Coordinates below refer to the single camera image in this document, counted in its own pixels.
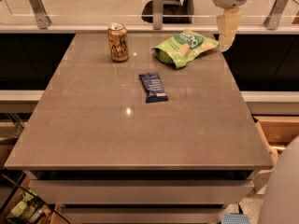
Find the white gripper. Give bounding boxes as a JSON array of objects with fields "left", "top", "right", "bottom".
[{"left": 212, "top": 0, "right": 247, "bottom": 52}]

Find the green rice chip bag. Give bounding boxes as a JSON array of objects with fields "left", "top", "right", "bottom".
[{"left": 153, "top": 29, "right": 219, "bottom": 69}]

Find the green bag in bin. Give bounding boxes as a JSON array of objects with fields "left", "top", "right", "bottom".
[{"left": 7, "top": 193, "right": 40, "bottom": 221}]

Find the black office chair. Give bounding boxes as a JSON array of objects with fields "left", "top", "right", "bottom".
[{"left": 140, "top": 0, "right": 195, "bottom": 25}]

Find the blue snack bar wrapper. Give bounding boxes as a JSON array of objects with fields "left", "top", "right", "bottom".
[{"left": 139, "top": 72, "right": 168, "bottom": 103}]

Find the gold soda can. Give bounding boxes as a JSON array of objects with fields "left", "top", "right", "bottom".
[{"left": 107, "top": 22, "right": 129, "bottom": 62}]

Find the cardboard box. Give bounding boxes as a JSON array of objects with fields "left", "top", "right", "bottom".
[{"left": 252, "top": 116, "right": 299, "bottom": 195}]

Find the blue mesh object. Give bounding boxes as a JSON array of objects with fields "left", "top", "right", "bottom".
[{"left": 221, "top": 214, "right": 250, "bottom": 224}]

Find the grey table drawer unit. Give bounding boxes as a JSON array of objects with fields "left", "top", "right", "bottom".
[{"left": 29, "top": 179, "right": 253, "bottom": 224}]

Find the middle metal railing bracket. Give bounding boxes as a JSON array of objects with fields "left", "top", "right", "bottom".
[{"left": 152, "top": 0, "right": 164, "bottom": 30}]

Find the metal railing bracket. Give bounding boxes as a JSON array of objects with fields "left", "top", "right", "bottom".
[
  {"left": 152, "top": 0, "right": 164, "bottom": 30},
  {"left": 29, "top": 0, "right": 51, "bottom": 29},
  {"left": 263, "top": 0, "right": 289, "bottom": 30}
]

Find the right metal railing bracket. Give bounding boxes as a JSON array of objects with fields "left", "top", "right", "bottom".
[{"left": 263, "top": 0, "right": 289, "bottom": 30}]

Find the left metal railing bracket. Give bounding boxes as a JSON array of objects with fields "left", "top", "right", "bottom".
[{"left": 29, "top": 0, "right": 51, "bottom": 29}]

